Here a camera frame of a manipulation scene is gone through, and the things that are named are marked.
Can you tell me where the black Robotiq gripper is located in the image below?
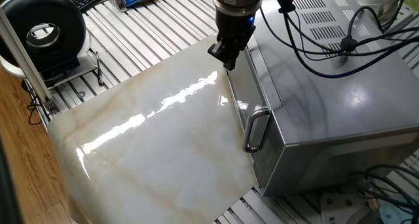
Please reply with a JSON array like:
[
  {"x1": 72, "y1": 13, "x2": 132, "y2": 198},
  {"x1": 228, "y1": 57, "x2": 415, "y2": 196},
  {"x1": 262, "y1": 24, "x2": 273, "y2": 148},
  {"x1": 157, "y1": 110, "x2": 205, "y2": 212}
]
[{"x1": 207, "y1": 9, "x2": 257, "y2": 71}]

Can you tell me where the silver black microwave door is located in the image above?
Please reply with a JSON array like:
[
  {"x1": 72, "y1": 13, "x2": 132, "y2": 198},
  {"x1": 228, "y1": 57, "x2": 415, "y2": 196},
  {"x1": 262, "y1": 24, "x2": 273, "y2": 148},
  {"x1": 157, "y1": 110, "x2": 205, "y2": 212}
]
[{"x1": 225, "y1": 37, "x2": 273, "y2": 155}]

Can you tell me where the silver microwave oven body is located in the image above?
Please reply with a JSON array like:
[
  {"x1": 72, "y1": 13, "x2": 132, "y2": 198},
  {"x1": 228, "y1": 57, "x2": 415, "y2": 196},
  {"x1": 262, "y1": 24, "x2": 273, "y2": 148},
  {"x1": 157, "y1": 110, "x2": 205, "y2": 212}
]
[{"x1": 244, "y1": 0, "x2": 419, "y2": 198}]

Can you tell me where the glossy marble pattern mat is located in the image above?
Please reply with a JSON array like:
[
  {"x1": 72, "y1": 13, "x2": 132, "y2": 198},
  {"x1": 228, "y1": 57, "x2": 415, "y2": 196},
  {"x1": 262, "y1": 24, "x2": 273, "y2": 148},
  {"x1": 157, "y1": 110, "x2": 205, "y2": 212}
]
[{"x1": 47, "y1": 33, "x2": 258, "y2": 224}]

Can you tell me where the silver mounting plate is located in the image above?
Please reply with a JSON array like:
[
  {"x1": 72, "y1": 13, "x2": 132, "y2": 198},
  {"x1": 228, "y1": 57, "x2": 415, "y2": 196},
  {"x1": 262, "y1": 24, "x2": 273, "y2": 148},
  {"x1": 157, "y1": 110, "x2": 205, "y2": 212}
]
[{"x1": 319, "y1": 191, "x2": 377, "y2": 224}]

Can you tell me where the dark panel edge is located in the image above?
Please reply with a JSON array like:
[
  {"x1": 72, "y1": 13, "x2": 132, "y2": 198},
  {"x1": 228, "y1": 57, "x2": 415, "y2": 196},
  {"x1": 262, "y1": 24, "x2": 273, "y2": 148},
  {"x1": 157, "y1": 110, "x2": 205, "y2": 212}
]
[{"x1": 0, "y1": 132, "x2": 21, "y2": 224}]

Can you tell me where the black sensor cable with connector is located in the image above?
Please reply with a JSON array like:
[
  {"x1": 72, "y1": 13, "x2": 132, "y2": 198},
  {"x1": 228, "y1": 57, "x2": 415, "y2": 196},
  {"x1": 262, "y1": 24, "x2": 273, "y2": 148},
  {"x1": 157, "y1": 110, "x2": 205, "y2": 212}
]
[{"x1": 268, "y1": 0, "x2": 419, "y2": 58}]

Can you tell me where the dark camera cable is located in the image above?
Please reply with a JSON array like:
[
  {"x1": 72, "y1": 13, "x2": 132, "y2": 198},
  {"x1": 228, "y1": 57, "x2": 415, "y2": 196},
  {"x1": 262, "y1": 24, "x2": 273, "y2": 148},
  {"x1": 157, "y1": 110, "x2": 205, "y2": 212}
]
[{"x1": 260, "y1": 6, "x2": 419, "y2": 79}]

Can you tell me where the black handled metal tool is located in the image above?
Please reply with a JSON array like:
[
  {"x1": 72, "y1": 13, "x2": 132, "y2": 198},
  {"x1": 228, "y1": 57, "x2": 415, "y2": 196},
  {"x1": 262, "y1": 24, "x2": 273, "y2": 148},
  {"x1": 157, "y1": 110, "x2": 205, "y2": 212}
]
[{"x1": 96, "y1": 51, "x2": 105, "y2": 86}]

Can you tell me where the black microwave plug cord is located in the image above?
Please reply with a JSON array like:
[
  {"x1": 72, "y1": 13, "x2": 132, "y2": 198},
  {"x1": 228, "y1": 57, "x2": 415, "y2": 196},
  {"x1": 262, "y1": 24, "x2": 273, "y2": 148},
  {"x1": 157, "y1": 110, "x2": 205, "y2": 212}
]
[{"x1": 339, "y1": 5, "x2": 386, "y2": 54}]

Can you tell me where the thin black cable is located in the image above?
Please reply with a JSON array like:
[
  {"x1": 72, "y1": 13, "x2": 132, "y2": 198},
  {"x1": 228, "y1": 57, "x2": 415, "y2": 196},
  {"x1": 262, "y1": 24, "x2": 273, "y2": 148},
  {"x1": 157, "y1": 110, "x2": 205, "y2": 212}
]
[{"x1": 21, "y1": 79, "x2": 45, "y2": 126}]

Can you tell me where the black round ring device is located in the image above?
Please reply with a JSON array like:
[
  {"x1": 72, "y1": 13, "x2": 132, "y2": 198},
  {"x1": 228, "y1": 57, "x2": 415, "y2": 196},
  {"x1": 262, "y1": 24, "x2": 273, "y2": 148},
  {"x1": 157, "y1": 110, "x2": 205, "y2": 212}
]
[{"x1": 0, "y1": 0, "x2": 88, "y2": 81}]

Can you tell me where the black cable bundle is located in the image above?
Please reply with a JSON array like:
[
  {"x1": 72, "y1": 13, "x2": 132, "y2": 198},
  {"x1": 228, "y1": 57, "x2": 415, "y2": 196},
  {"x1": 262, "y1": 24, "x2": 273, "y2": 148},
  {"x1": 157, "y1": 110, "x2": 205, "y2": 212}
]
[{"x1": 349, "y1": 164, "x2": 419, "y2": 215}]

